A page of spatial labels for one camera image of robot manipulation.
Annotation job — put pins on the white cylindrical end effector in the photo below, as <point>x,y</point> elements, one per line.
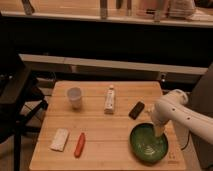
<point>159,130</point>

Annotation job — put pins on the white sponge block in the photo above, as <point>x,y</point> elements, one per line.
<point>59,140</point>

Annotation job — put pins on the white tube with cap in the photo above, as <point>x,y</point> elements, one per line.
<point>109,105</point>

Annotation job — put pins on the black rectangular block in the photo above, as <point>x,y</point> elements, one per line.
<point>136,110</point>

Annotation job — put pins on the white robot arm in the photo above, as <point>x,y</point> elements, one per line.
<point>172,106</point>

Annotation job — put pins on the black chair frame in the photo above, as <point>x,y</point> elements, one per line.
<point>20,97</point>

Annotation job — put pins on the orange carrot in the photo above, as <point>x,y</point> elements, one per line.
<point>80,145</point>

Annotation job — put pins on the green ceramic bowl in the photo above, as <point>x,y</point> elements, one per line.
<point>145,145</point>

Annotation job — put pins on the white plastic cup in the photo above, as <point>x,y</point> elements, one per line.
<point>74,95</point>

